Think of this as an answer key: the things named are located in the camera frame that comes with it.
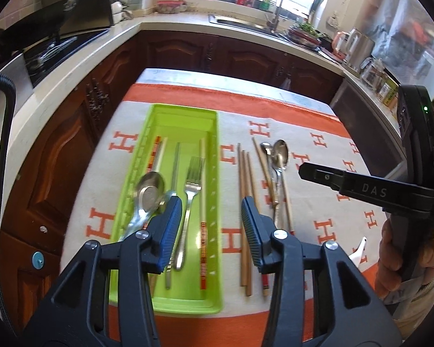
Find plastic wall sheet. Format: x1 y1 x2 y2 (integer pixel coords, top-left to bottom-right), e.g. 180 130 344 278
369 0 434 98

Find person's right forearm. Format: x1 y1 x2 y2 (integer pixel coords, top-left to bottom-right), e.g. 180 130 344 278
387 264 434 338

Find glass pitcher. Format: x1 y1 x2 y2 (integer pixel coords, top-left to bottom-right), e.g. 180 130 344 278
360 58 384 91

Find clear food container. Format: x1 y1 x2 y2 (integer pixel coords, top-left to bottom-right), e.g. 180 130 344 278
156 1 185 14

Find black gas stove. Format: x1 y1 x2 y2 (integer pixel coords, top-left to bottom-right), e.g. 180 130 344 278
23 29 111 80

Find short metal soup spoon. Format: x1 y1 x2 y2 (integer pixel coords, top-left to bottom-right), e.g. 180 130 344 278
117 171 167 243

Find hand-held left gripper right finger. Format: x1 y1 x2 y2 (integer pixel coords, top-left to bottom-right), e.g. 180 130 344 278
240 196 406 347

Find white ceramic spoon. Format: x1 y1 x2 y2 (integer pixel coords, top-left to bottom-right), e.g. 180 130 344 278
349 237 367 266

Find black braided cable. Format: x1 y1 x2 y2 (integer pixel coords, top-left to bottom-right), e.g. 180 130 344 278
0 72 19 319

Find metal chopstick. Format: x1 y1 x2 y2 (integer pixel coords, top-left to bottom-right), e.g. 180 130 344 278
165 142 181 290

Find white steel electric kettle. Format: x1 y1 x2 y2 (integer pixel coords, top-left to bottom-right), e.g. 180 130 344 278
333 28 375 71

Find green plastic utensil tray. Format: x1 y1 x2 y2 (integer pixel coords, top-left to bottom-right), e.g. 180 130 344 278
108 104 225 315

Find orange printed blanket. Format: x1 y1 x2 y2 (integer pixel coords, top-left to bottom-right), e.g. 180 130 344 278
60 82 386 347

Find metal fork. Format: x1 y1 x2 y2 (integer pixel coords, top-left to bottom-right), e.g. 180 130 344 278
174 156 207 271

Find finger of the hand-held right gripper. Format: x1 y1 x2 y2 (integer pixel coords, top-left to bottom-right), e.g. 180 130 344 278
298 163 346 192

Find basin of green vegetables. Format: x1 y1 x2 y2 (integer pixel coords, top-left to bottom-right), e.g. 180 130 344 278
287 22 324 46

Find steel kitchen sink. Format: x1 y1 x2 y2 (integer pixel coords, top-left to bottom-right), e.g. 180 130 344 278
208 14 286 38

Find stainless steel panel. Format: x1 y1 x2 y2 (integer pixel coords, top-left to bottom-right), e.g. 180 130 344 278
0 52 33 95

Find brown-handled metal spoon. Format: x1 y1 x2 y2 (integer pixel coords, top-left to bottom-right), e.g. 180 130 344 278
260 142 281 225

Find glass-door cabinet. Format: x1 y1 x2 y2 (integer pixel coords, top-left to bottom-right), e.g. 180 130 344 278
331 80 406 178

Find black range hood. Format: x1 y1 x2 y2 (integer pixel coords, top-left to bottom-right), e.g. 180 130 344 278
0 0 114 44

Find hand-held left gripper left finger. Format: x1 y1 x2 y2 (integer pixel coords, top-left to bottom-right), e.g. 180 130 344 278
22 195 183 347

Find wooden chopstick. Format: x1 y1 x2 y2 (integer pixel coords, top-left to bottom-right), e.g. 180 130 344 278
252 137 277 208
242 149 253 297
238 143 247 287

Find white kitchen countertop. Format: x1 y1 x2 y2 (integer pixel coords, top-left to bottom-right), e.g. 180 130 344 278
0 7 402 254

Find green box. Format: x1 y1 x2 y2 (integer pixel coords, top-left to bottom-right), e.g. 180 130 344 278
378 80 400 105

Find dark wooden base cabinets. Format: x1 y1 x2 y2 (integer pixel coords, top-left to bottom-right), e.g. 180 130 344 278
0 31 344 333

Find steel kitchen faucet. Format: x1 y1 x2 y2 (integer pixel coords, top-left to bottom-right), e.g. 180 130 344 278
266 0 286 31

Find person's right hand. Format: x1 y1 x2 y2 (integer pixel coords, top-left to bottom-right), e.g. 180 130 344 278
377 220 434 300

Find long metal spoon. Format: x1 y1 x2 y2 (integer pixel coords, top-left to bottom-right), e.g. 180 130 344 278
271 139 290 232

